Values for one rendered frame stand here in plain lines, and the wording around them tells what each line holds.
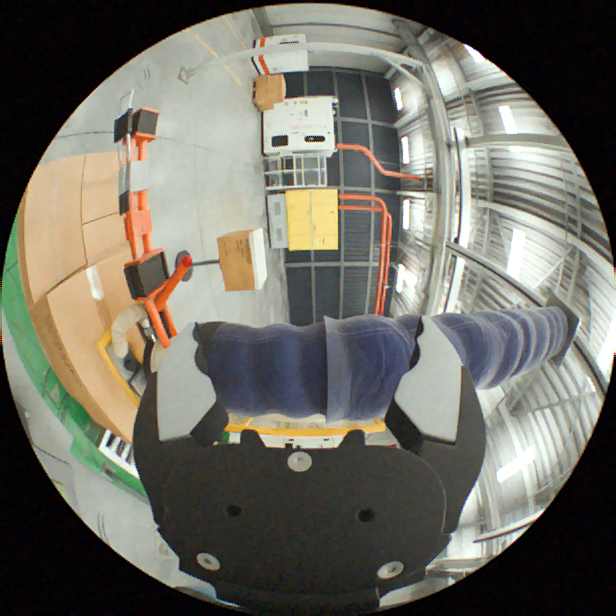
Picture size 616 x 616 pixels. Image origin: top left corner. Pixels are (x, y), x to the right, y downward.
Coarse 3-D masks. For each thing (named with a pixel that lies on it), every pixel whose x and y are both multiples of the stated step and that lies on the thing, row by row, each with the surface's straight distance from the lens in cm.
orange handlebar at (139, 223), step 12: (132, 144) 50; (144, 144) 52; (132, 156) 48; (144, 156) 51; (132, 192) 46; (144, 192) 49; (132, 204) 46; (144, 204) 48; (132, 216) 45; (144, 216) 47; (132, 228) 44; (144, 228) 46; (132, 240) 45; (144, 240) 48; (132, 252) 46; (144, 252) 49; (144, 300) 48; (156, 312) 48; (168, 312) 52; (156, 324) 49; (168, 324) 53
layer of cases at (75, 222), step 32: (64, 160) 124; (96, 160) 132; (32, 192) 114; (64, 192) 118; (96, 192) 127; (32, 224) 110; (64, 224) 114; (96, 224) 123; (32, 256) 107; (64, 256) 111; (96, 256) 120; (32, 288) 105
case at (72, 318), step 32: (128, 256) 83; (64, 288) 67; (96, 288) 73; (128, 288) 82; (64, 320) 67; (96, 320) 73; (64, 352) 72; (96, 352) 73; (96, 384) 73; (96, 416) 102; (128, 416) 84
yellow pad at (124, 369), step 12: (108, 336) 54; (108, 348) 53; (132, 348) 59; (108, 360) 54; (120, 360) 56; (132, 360) 55; (120, 372) 56; (132, 372) 58; (120, 384) 58; (132, 396) 60
